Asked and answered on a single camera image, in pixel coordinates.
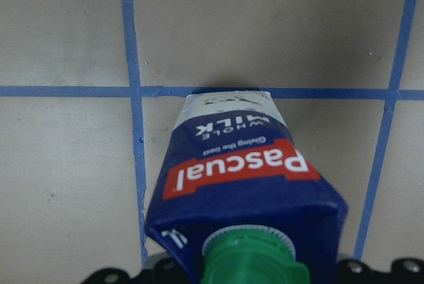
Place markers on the blue Pascual milk carton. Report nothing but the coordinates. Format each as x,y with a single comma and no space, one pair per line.
237,202

